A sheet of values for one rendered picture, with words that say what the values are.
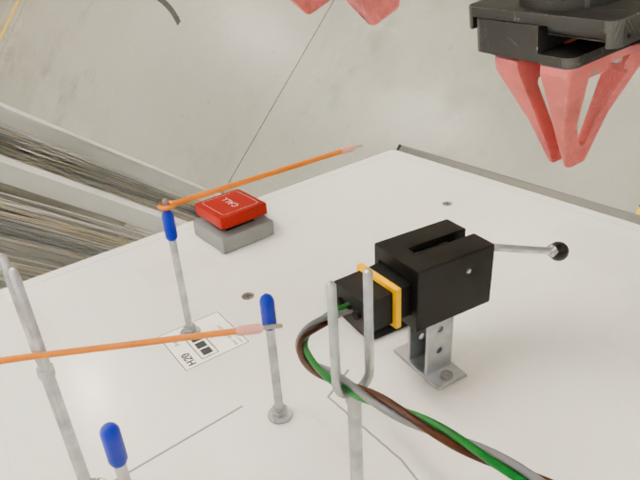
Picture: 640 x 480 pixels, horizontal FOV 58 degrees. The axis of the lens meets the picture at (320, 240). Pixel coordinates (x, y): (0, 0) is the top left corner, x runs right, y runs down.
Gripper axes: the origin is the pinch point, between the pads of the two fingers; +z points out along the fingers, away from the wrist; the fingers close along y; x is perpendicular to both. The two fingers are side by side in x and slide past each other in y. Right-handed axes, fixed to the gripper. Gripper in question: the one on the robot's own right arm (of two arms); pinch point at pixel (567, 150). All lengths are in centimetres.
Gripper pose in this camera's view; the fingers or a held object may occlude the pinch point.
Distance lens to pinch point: 40.0
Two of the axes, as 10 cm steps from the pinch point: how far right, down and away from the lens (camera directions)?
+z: 1.8, 8.3, 5.3
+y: 4.9, 3.9, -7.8
